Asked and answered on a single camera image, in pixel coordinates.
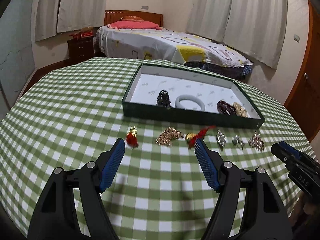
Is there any cream pearl bracelet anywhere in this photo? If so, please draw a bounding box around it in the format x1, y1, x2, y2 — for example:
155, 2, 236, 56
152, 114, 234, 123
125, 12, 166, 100
232, 101, 250, 118

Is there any wooden headboard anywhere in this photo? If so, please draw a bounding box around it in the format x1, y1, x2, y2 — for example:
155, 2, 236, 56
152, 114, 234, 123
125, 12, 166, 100
103, 10, 164, 28

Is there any white curtain left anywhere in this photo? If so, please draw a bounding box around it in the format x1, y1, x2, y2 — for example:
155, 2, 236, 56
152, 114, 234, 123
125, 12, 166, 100
35, 0, 106, 41

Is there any white curtain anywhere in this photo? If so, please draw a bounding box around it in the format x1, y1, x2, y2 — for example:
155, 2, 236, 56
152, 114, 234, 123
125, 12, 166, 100
187, 0, 287, 69
35, 0, 106, 41

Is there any bed with patterned sheet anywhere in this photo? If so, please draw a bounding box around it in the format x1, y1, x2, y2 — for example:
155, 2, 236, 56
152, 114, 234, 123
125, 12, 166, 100
95, 25, 253, 80

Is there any brown wooden door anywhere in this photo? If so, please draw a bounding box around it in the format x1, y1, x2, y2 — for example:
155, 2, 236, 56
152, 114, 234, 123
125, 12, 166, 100
284, 2, 319, 141

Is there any green white jewelry tray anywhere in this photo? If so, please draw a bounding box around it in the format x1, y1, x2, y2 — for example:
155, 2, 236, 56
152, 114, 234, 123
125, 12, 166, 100
122, 63, 265, 129

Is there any dark wooden nightstand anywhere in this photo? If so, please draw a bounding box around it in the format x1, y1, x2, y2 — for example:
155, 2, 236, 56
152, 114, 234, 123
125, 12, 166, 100
67, 36, 94, 64

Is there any white curtain right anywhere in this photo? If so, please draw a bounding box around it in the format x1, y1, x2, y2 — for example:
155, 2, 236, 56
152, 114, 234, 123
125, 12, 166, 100
187, 0, 287, 69

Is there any red ribbon gold ornament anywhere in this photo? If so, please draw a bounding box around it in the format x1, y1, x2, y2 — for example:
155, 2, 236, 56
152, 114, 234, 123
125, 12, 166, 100
185, 125, 216, 149

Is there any white jade bangle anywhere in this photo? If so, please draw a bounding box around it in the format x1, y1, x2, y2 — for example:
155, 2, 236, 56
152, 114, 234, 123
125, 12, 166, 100
175, 94, 206, 112

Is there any red box on nightstand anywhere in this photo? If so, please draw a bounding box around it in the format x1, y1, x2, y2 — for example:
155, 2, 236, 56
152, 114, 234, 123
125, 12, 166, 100
70, 27, 93, 39

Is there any dark red beaded bracelet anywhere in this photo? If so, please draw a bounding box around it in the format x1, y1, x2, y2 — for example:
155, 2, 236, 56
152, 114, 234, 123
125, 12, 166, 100
216, 100, 237, 116

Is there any red pillow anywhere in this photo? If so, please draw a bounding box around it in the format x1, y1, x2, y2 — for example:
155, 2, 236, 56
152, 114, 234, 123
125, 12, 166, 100
107, 21, 162, 30

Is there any black beaded bracelet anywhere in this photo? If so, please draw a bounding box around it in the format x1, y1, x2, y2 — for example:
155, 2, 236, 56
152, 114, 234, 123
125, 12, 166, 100
156, 89, 173, 108

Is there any green checkered tablecloth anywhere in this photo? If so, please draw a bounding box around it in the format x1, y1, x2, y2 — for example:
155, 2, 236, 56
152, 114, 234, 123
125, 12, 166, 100
0, 56, 318, 240

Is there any red tassel gold charm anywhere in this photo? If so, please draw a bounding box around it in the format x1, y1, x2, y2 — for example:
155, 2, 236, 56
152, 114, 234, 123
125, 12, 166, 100
126, 127, 138, 148

